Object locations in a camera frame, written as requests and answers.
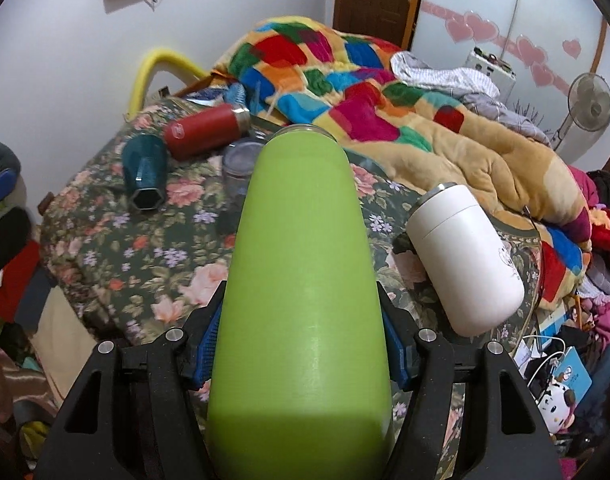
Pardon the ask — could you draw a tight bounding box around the dark teal hexagonal cup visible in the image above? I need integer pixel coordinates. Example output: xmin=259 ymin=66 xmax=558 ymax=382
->
xmin=122 ymin=134 xmax=168 ymax=212

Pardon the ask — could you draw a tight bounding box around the white cartoon plush toy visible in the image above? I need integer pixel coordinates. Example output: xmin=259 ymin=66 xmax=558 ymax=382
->
xmin=537 ymin=379 xmax=576 ymax=434

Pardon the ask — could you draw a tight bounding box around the yellow padded rail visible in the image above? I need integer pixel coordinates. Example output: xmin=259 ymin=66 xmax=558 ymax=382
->
xmin=125 ymin=48 xmax=209 ymax=120

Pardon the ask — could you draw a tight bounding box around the clear glass cup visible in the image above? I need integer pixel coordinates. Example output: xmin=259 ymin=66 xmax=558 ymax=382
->
xmin=217 ymin=138 xmax=265 ymax=235

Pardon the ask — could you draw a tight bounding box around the frosted sliding wardrobe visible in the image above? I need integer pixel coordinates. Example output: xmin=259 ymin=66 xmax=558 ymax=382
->
xmin=410 ymin=0 xmax=608 ymax=162

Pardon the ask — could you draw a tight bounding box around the white thermos bottle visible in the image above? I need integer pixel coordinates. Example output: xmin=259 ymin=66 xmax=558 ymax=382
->
xmin=406 ymin=182 xmax=524 ymax=337

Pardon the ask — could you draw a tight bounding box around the light blue booklet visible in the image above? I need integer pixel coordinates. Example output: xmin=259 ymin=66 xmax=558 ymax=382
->
xmin=554 ymin=347 xmax=592 ymax=404

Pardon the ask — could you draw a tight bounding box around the red thermos bottle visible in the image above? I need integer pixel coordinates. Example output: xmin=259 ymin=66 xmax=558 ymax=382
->
xmin=164 ymin=103 xmax=251 ymax=162

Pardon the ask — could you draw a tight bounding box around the white small cabinet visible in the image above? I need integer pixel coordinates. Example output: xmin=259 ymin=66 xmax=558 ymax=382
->
xmin=465 ymin=47 xmax=516 ymax=104

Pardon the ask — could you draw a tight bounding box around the grey white crumpled sheet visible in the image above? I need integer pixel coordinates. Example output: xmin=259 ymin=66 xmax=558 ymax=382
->
xmin=390 ymin=51 xmax=552 ymax=148

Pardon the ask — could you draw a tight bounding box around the colourful patchwork blanket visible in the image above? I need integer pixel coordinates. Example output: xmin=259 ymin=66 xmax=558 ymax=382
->
xmin=214 ymin=16 xmax=592 ymax=310

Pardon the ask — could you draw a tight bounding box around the green bottle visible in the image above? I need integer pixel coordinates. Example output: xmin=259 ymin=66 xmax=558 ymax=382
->
xmin=206 ymin=125 xmax=392 ymax=479

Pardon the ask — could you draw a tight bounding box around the standing electric fan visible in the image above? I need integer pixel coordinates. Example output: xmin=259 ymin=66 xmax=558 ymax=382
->
xmin=552 ymin=72 xmax=610 ymax=151

